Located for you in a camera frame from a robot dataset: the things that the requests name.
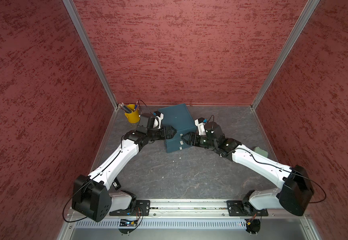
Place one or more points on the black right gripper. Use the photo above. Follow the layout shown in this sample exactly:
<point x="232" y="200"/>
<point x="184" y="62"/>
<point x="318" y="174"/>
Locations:
<point x="191" y="135"/>

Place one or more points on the pale green sponge block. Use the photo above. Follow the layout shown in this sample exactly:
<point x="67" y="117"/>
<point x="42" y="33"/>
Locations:
<point x="260" y="152"/>

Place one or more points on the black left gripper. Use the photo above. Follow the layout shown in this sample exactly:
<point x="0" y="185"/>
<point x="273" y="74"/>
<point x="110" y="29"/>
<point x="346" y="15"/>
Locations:
<point x="169" y="136"/>

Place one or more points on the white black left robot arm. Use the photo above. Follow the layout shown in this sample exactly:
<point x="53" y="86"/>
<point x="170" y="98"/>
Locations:
<point x="91" y="196"/>

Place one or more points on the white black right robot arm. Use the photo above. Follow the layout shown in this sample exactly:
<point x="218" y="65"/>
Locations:
<point x="293" y="189"/>

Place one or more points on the teal drawer cabinet box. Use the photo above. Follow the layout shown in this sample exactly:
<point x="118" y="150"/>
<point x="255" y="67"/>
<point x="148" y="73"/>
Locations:
<point x="179" y="118"/>

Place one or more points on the yellow pen cup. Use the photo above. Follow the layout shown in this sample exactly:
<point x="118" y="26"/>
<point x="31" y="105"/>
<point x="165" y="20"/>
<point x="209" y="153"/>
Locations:
<point x="133" y="116"/>

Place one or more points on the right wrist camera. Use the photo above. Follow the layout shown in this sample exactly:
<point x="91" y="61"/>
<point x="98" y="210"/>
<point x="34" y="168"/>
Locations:
<point x="200" y="123"/>

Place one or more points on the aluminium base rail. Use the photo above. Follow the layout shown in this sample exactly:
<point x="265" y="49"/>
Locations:
<point x="205" y="208"/>

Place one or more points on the left aluminium corner post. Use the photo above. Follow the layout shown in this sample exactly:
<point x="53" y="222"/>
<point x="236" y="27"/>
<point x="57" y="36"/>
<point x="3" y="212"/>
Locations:
<point x="77" y="22"/>

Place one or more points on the right aluminium corner post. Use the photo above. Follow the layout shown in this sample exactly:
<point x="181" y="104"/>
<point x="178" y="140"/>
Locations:
<point x="301" y="22"/>

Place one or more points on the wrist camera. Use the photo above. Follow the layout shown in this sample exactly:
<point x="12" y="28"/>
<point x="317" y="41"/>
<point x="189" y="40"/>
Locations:
<point x="200" y="123"/>
<point x="158" y="119"/>

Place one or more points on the aluminium corner post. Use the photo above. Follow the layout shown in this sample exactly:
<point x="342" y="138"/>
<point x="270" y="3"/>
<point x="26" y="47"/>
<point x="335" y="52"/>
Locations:
<point x="77" y="22"/>
<point x="301" y="22"/>

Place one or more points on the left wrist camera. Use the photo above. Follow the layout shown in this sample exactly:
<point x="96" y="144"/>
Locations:
<point x="158" y="119"/>

